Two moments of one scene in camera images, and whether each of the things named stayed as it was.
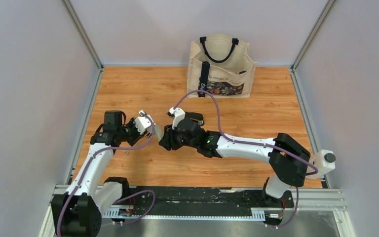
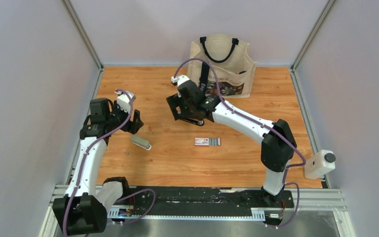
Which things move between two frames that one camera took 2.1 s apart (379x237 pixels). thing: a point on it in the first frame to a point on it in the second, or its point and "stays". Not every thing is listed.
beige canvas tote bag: (222, 63) stays
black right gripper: (168, 140) to (189, 113)
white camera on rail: (324, 161) stays
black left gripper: (137, 136) to (133, 127)
